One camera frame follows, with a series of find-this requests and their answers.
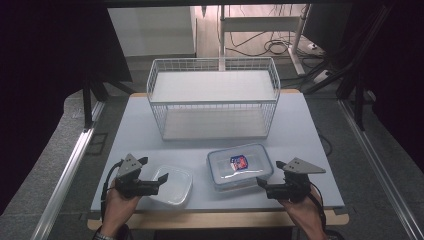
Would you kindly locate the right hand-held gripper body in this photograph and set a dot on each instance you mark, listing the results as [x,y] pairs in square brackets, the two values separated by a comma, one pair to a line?
[296,186]

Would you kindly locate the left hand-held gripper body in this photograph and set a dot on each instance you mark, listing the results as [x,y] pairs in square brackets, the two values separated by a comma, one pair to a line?
[129,166]

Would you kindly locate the square translucent plastic container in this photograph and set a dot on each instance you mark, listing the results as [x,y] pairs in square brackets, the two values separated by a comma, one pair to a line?
[176,190]

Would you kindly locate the clear food container blue-rimmed lid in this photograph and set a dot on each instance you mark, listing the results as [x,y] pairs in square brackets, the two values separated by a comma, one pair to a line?
[220,164]

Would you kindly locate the person's right hand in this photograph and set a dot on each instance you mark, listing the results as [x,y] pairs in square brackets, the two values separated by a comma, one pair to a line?
[306,213]

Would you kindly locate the person's left hand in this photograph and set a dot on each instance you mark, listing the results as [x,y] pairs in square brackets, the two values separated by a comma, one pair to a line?
[116,210]

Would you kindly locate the pale blue table mat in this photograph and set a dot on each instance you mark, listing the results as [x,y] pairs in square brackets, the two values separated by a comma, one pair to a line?
[293,133]

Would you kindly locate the black metal stand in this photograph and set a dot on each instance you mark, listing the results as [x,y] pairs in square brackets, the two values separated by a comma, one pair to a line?
[87,106]
[359,100]

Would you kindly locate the white power strip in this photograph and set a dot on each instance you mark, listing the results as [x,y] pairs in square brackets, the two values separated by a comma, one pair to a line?
[322,76]

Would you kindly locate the dark curtain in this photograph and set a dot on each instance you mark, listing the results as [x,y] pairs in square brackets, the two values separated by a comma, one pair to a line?
[40,83]
[400,73]

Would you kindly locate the white cabinet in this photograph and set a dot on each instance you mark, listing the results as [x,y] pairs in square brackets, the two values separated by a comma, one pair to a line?
[150,30]

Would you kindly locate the dark monitor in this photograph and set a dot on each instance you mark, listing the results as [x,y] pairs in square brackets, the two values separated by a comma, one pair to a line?
[325,26]

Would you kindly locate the aluminium rail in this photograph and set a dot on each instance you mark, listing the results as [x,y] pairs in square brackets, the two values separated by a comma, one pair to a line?
[66,176]
[383,173]

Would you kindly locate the white desk frame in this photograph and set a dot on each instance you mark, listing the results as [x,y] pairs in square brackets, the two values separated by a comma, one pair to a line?
[260,24]

